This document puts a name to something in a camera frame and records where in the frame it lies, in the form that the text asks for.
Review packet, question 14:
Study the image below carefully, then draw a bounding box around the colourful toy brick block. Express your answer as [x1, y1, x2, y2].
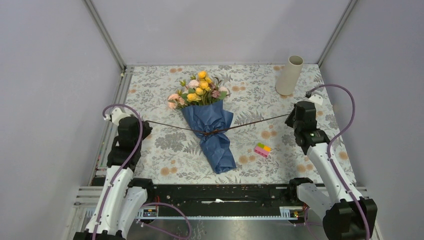
[253, 142, 272, 158]

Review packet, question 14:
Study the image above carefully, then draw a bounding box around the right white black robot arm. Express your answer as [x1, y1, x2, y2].
[285, 101, 378, 240]

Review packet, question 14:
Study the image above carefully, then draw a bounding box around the floral patterned table mat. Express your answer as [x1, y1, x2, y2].
[125, 64, 323, 184]

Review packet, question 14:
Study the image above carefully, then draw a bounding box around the artificial flower bunch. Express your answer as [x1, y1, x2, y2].
[167, 70, 231, 109]

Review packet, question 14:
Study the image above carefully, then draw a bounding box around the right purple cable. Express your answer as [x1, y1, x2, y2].
[303, 83, 371, 240]

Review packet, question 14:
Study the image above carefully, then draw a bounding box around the white slotted cable duct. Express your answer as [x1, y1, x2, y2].
[86, 206, 301, 221]

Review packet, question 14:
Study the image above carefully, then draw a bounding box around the beige cylindrical vase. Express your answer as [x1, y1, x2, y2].
[275, 55, 304, 96]

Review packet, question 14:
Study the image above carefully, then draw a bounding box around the left aluminium frame post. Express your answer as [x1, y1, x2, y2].
[82, 0, 126, 73]

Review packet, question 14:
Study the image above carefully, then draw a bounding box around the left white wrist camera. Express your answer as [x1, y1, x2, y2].
[103, 107, 131, 126]

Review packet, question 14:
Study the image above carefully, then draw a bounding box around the brown ribbon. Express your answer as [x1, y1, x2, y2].
[144, 113, 290, 136]

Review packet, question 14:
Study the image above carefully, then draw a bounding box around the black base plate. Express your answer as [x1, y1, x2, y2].
[144, 184, 305, 217]

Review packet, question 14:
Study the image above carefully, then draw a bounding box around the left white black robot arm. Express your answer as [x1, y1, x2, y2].
[73, 112, 155, 240]

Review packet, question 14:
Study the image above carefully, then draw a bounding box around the blue wrapping paper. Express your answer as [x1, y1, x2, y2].
[181, 100, 237, 174]

